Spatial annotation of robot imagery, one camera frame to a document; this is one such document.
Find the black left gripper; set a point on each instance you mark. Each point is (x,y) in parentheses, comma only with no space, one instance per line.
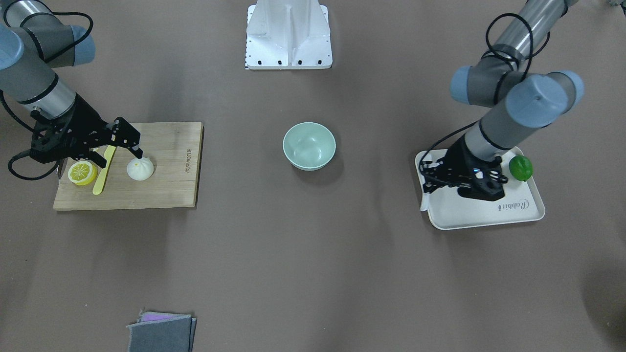
(458,155)

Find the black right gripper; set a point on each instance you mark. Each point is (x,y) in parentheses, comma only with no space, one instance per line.
(87,123)

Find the white steamed bun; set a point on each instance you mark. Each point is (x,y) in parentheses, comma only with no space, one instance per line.
(140,169)

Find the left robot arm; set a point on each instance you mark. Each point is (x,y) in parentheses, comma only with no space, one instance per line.
(519,103)

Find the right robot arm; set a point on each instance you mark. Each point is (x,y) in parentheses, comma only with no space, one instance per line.
(34,42)

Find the mint green bowl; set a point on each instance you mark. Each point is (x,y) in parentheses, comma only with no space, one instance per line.
(309,146)

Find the green lime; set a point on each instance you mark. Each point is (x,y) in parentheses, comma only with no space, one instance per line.
(521,168)

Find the bamboo cutting board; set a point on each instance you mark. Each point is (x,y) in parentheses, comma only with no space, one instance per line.
(175,150)

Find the upper lemon half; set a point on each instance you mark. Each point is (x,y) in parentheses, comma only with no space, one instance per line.
(82,173)

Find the yellow plastic knife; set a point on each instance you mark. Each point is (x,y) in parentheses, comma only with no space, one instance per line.
(102,176)

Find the folded grey cloth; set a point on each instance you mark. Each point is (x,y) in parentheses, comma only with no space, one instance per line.
(162,332)

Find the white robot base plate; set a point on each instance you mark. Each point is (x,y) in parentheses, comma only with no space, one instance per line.
(288,35)

